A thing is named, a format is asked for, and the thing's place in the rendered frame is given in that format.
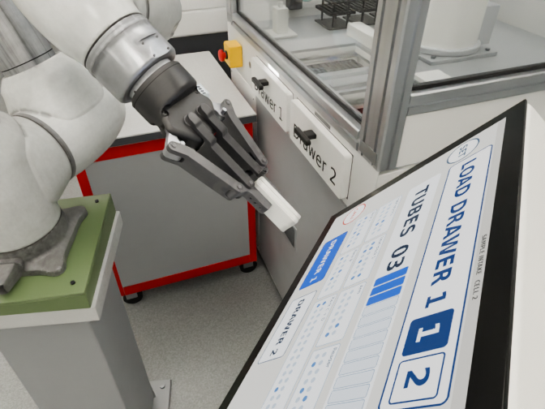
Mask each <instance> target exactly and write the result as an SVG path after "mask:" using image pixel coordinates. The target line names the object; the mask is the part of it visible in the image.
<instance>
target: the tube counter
mask: <svg viewBox="0 0 545 409"><path fill-rule="evenodd" d="M420 238H421V235H420V236H419V237H417V238H415V239H412V240H410V241H408V242H406V243H403V244H402V245H399V246H397V247H395V248H393V249H391V250H389V251H386V252H385V253H384V256H383V259H382V261H381V263H380V267H379V269H378V271H377V274H376V276H375V279H374V282H373V283H372V286H371V289H370V291H369V294H368V296H367V299H366V302H365V304H364V306H363V310H362V311H361V314H360V316H359V319H358V322H357V324H356V326H355V328H354V332H353V334H352V336H351V339H350V342H349V344H348V347H347V348H346V351H345V354H344V356H343V359H342V361H341V364H340V367H339V369H338V371H337V375H336V376H335V379H334V381H333V384H332V387H331V389H330V391H329V393H328V397H327V399H326V401H325V404H324V407H323V409H366V406H367V402H368V399H369V397H370V394H371V389H372V386H373V384H374V381H375V377H376V374H377V372H378V369H379V366H380V361H381V359H382V356H383V353H384V349H385V347H386V343H387V341H388V336H389V334H390V331H391V328H392V326H393V322H394V318H395V316H396V313H397V309H398V306H399V303H400V301H401V296H402V293H403V290H404V288H405V285H406V281H407V278H408V276H409V272H410V268H411V265H412V263H413V260H414V256H415V253H416V250H417V247H418V243H419V240H420Z"/></svg>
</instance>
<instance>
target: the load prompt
mask: <svg viewBox="0 0 545 409"><path fill-rule="evenodd" d="M493 144H494V143H492V144H490V145H488V146H487V147H485V148H484V149H481V150H479V151H478V152H476V153H474V154H473V155H471V156H469V157H467V158H466V159H464V160H462V161H460V162H458V163H457V164H455V165H453V166H451V167H449V170H448V174H447V178H446V180H445V183H444V188H443V191H442V194H441V197H440V201H439V204H438V207H437V210H436V215H435V217H434V221H433V223H432V226H431V231H430V234H429V237H428V240H427V245H426V247H425V250H424V253H423V258H422V261H421V264H420V266H419V269H418V274H417V277H416V280H415V283H414V288H413V290H412V293H411V296H410V301H409V304H408V307H407V309H406V314H405V317H404V321H403V323H402V326H401V331H400V333H399V336H398V340H397V344H396V347H395V350H394V352H393V357H392V360H391V364H390V366H389V369H388V374H387V376H386V380H385V383H384V388H383V390H382V393H381V396H380V400H379V403H378V407H377V409H424V408H431V407H443V406H448V404H449V399H450V394H451V389H452V384H453V375H454V370H455V365H456V361H457V352H458V347H459V342H460V337H461V328H462V323H463V318H464V314H465V309H466V300H467V295H468V290H469V285H470V276H471V271H472V266H473V262H474V253H475V248H476V243H477V238H478V229H479V224H480V219H481V215H482V210H483V201H484V196H485V191H486V186H487V177H488V172H489V168H490V163H491V154H492V149H493Z"/></svg>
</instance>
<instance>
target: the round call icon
mask: <svg viewBox="0 0 545 409"><path fill-rule="evenodd" d="M369 200H370V199H369ZM369 200H367V201H365V202H363V203H362V204H360V205H358V206H357V207H355V208H353V209H351V210H350V211H349V212H348V213H347V214H346V216H345V218H344V220H343V222H342V224H341V225H340V227H339V229H341V228H342V227H344V226H346V225H348V224H350V223H351V222H353V221H355V220H356V219H358V218H360V217H361V216H362V214H363V211H364V209H365V208H366V207H367V204H368V202H369ZM339 229H338V230H339Z"/></svg>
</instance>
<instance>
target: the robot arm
mask: <svg viewBox="0 0 545 409"><path fill-rule="evenodd" d="M181 18H182V5H181V2H180V0H0V70H1V72H2V73H3V74H4V77H3V78H2V87H1V94H2V97H3V99H4V101H5V104H6V108H7V111H8V114H7V113H4V112H2V111H0V295H5V294H7V293H9V291H10V290H11V288H12V287H13V286H14V285H15V284H16V283H17V282H18V280H19V279H20V278H21V277H26V276H36V275H45V276H50V277H57V276H59V275H61V274H62V273H64V272H65V270H66V268H67V257H68V254H69V252H70V250H71V246H72V244H73V242H74V240H75V237H76V234H77V232H78V229H79V227H80V224H81V222H82V221H83V220H84V219H85V218H86V217H87V215H88V212H87V210H86V208H85V207H83V206H75V207H71V208H68V209H61V208H60V206H59V204H58V200H59V199H60V197H61V196H62V194H63V192H64V190H65V188H66V186H67V184H68V183H69V181H70V180H71V179H72V178H74V177H75V176H76V175H77V174H79V173H81V172H82V171H83V170H85V169H86V168H88V167H89V166H90V165H91V164H92V163H93V162H94V161H95V160H96V159H97V158H99V157H100V156H101V155H102V154H103V153H104V152H105V151H106V150H107V149H108V148H109V147H110V145H111V144H112V143H113V142H114V141H115V139H116V138H117V136H118V134H119V132H120V131H121V129H122V125H123V124H124V121H125V117H126V106H125V104H126V103H130V102H131V103H132V107H133V108H134V109H135V110H136V111H137V112H138V113H139V114H140V115H141V116H142V117H143V118H144V119H145V120H146V121H147V122H148V123H149V124H151V125H153V126H158V127H159V129H160V131H161V134H162V136H163V137H164V138H165V148H164V149H163V151H162V152H161V154H160V157H161V159H162V160H163V161H167V162H169V163H172V164H175V165H176V166H180V167H181V168H182V169H184V170H185V171H186V172H188V173H189V174H191V175H192V176H194V177H195V178H197V179H198V180H199V181H200V182H202V183H204V184H205V185H207V186H208V187H210V188H211V189H213V190H214V191H215V192H217V193H218V194H219V195H221V196H223V197H224V198H226V199H227V200H232V199H233V198H236V199H239V198H241V197H242V196H243V197H244V198H245V199H246V200H247V201H248V202H249V203H250V204H251V205H252V206H254V208H255V209H256V210H257V211H258V212H259V213H262V214H263V213H264V214H265V215H266V216H267V217H268V218H269V219H270V220H271V221H272V222H273V223H274V224H275V225H276V226H277V227H278V228H279V229H280V230H281V231H285V230H287V229H289V228H290V227H291V226H293V225H295V224H296V223H297V222H298V220H299V219H300V217H301V216H300V215H299V214H298V213H297V212H296V211H295V210H294V208H293V207H292V206H291V205H290V204H289V203H288V202H287V201H286V200H285V199H284V198H283V197H282V196H281V193H280V191H279V190H278V189H277V188H276V187H275V186H274V185H273V183H272V182H271V181H270V180H269V179H268V178H267V177H266V176H265V174H266V173H267V172H268V167H267V166H265V165H266V164H267V163H268V161H267V159H266V157H265V156H264V155H263V154H262V152H261V151H260V149H259V147H258V146H257V144H256V143H255V141H254V140H253V139H252V138H251V136H250V134H249V133H248V131H247V130H246V128H245V127H244V126H243V124H242V123H241V121H240V120H239V119H238V117H237V115H236V114H235V112H234V107H233V106H232V103H231V101H230V100H228V99H225V100H224V101H223V102H222V103H216V102H212V101H211V100H210V99H209V98H208V97H206V96H205V95H203V94H202V93H200V92H199V91H198V89H197V82H196V80H195V78H194V77H193V76H192V75H191V74H190V73H189V72H188V71H187V70H186V69H185V68H184V67H183V66H182V65H181V64H180V62H178V61H174V59H175V55H176V53H175V49H174V47H173V46H172V45H171V44H170V43H169V42H168V40H169V39H170V38H171V37H172V36H173V35H174V32H175V30H176V28H177V26H178V24H179V22H180V20H181ZM47 40H48V41H49V42H51V43H52V44H53V45H54V46H56V47H57V48H58V49H59V50H60V51H62V52H60V51H58V52H54V50H53V49H52V47H51V45H50V44H49V42H48V41H47ZM80 64H81V65H82V66H81V65H80ZM84 67H85V68H86V69H87V70H86V69H85V68H84ZM215 133H216V134H215ZM214 134H215V135H214Z"/></svg>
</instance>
